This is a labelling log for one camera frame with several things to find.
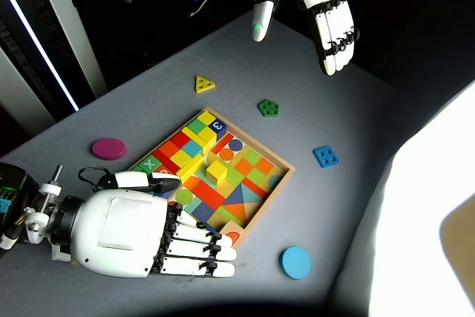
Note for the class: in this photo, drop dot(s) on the yellow cube block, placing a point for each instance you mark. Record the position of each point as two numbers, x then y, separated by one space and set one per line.
217 173

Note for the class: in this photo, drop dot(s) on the green pentagon peg block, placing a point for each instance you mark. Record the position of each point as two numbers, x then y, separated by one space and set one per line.
268 108

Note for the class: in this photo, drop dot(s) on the wooden block tray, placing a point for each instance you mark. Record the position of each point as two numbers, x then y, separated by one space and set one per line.
269 202

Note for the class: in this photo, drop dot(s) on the yellow triangle peg block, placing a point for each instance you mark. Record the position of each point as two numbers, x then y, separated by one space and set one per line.
204 85

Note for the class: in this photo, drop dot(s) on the blue square peg block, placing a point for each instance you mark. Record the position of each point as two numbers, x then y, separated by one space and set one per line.
326 156

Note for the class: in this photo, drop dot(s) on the magenta round disc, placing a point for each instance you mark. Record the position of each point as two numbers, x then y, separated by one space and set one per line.
108 148

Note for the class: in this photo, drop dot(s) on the grey table cloth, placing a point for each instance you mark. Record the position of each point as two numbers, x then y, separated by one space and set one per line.
241 72

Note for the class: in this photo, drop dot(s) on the blue round disc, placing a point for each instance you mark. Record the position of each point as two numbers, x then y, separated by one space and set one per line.
295 262

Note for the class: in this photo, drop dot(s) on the white light strip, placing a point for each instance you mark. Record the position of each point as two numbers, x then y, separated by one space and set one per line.
37 38

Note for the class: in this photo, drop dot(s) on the white sheet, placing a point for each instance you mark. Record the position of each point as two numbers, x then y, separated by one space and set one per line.
426 183

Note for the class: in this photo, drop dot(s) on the tan board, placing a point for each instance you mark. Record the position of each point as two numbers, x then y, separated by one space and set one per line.
460 242

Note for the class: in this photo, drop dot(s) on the white frame post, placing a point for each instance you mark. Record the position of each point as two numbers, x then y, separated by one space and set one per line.
70 27

